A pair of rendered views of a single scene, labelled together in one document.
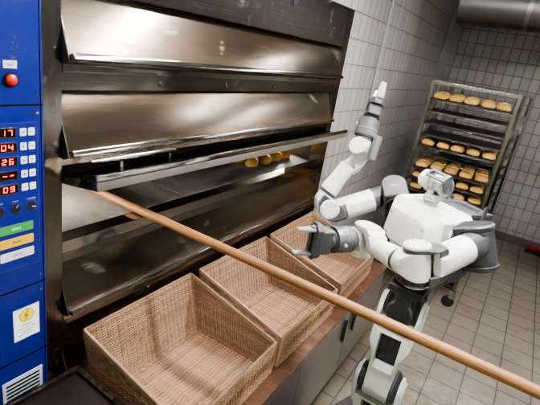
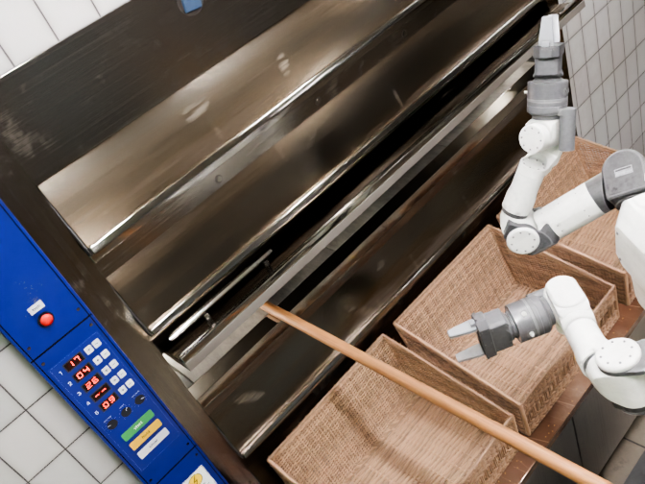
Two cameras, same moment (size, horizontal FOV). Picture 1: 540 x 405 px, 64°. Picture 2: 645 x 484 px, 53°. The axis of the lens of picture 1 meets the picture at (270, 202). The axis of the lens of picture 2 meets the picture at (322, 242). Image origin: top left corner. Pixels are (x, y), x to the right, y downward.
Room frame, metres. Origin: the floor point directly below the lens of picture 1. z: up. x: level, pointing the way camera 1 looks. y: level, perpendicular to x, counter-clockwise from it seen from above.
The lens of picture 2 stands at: (0.34, -0.47, 2.35)
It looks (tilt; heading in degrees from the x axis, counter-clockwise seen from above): 35 degrees down; 32
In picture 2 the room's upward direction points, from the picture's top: 25 degrees counter-clockwise
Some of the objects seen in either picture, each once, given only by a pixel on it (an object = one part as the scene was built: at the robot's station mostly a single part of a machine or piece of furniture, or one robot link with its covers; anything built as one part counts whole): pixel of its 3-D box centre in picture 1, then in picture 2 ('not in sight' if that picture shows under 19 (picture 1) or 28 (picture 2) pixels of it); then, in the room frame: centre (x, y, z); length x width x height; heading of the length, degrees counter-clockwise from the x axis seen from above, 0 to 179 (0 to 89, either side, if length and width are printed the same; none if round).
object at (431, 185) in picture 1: (434, 186); not in sight; (1.48, -0.56, 1.46); 0.10 x 0.07 x 0.09; 26
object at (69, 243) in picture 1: (231, 190); (402, 202); (1.96, 0.19, 1.16); 1.80 x 0.06 x 0.04; 151
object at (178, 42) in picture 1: (255, 51); (343, 16); (1.95, 0.17, 1.80); 1.79 x 0.11 x 0.19; 151
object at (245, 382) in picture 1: (186, 352); (395, 451); (1.32, 0.21, 0.72); 0.56 x 0.49 x 0.28; 152
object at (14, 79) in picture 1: (11, 74); (42, 315); (1.01, 0.64, 1.67); 0.03 x 0.02 x 0.06; 151
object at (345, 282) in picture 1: (322, 255); (597, 212); (2.36, -0.36, 0.72); 0.56 x 0.49 x 0.28; 152
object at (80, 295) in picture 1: (231, 218); (418, 236); (1.95, 0.17, 1.02); 1.79 x 0.11 x 0.19; 151
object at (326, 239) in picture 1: (328, 240); (505, 327); (1.31, -0.21, 1.27); 0.12 x 0.10 x 0.13; 116
